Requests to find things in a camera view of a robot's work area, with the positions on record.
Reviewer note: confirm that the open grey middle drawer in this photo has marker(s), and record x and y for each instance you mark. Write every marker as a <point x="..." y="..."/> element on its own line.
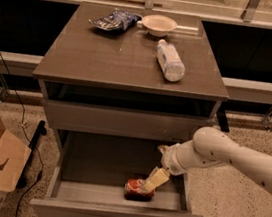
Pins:
<point x="89" y="180"/>

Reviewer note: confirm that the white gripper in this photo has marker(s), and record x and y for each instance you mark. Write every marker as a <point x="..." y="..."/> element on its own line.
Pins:
<point x="171" y="161"/>

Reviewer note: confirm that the closed grey upper drawer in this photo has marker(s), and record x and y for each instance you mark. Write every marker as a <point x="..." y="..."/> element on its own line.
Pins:
<point x="119" y="122"/>

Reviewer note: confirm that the grey drawer cabinet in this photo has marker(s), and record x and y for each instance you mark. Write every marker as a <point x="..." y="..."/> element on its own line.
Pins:
<point x="89" y="66"/>

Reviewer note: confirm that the clear plastic water bottle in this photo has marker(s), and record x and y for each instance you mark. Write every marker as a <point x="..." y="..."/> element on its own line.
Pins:
<point x="172" y="66"/>

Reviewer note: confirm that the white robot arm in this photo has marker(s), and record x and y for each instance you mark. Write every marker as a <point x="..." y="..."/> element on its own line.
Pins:
<point x="209" y="147"/>

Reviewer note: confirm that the white bowl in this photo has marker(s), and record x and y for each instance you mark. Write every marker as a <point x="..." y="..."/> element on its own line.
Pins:
<point x="158" y="25"/>

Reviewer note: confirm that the red coke can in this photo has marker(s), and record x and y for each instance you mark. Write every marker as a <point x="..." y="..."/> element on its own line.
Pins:
<point x="134" y="190"/>

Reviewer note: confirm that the black bar on floor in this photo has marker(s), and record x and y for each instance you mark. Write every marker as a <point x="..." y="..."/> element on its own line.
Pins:
<point x="40" y="131"/>

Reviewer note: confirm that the blue chip bag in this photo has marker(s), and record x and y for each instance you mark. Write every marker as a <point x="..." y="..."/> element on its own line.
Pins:
<point x="117" y="20"/>

